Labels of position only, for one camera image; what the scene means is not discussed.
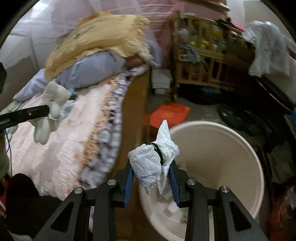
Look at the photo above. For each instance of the checkered bed sheet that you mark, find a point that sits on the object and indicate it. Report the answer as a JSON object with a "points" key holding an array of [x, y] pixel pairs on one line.
{"points": [[108, 143]]}

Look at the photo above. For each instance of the orange cloth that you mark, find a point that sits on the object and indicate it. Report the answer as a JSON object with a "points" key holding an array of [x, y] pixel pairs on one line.
{"points": [[282, 213]]}

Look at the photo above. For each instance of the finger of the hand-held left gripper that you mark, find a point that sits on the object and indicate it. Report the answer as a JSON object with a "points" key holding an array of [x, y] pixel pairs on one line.
{"points": [[30, 113]]}

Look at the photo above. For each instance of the white tissue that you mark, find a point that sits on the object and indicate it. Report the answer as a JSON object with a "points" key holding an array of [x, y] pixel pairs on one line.
{"points": [[145, 164]]}

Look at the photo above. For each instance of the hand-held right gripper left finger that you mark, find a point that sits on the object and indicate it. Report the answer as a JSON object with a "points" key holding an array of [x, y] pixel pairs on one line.
{"points": [[128, 185]]}

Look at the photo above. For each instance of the yellow blanket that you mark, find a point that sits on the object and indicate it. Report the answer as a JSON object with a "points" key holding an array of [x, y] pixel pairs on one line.
{"points": [[97, 41]]}

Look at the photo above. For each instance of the pink fringed blanket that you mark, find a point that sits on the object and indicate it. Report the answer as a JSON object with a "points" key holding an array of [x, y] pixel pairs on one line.
{"points": [[69, 143]]}

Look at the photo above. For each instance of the blue wrapper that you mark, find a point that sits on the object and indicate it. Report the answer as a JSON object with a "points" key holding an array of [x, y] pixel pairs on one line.
{"points": [[67, 109]]}

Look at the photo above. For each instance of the wooden bed frame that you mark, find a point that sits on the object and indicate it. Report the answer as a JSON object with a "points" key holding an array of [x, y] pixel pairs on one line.
{"points": [[136, 104]]}

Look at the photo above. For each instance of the red bag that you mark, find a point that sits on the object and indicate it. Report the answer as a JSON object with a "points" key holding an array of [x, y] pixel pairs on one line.
{"points": [[168, 113]]}

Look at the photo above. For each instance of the white plastic bucket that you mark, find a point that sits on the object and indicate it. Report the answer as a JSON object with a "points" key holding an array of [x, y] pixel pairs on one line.
{"points": [[219, 150]]}

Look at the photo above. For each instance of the dark furniture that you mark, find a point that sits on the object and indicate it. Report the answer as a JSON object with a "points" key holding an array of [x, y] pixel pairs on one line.
{"points": [[272, 92]]}

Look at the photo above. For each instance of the black bag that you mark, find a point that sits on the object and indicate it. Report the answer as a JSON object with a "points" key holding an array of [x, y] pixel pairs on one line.
{"points": [[198, 95]]}

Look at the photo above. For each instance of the wooden crib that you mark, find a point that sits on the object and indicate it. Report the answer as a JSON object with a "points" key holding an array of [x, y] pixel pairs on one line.
{"points": [[208, 62]]}

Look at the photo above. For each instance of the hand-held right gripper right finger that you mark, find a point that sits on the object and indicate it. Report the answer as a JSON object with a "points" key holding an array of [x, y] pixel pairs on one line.
{"points": [[174, 186]]}

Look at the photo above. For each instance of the white cloth on crib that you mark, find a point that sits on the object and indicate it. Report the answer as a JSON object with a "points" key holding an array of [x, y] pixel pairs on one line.
{"points": [[266, 46]]}

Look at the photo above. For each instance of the white paper scrap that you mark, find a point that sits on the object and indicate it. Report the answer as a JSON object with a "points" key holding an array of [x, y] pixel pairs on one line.
{"points": [[174, 212]]}

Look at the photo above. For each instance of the white cardboard box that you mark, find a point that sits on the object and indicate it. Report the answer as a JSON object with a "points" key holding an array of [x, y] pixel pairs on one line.
{"points": [[160, 78]]}

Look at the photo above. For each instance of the black floor fan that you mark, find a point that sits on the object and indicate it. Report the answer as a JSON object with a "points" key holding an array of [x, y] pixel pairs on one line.
{"points": [[233, 115]]}

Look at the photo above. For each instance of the pale cloth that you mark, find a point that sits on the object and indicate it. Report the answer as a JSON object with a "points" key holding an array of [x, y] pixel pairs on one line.
{"points": [[282, 162]]}

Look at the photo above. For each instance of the white paper towel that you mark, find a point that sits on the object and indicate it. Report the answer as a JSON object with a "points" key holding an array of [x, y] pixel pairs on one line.
{"points": [[52, 92]]}

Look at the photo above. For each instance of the person's black pants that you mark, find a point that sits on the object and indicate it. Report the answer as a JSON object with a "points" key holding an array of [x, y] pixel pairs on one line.
{"points": [[25, 199]]}

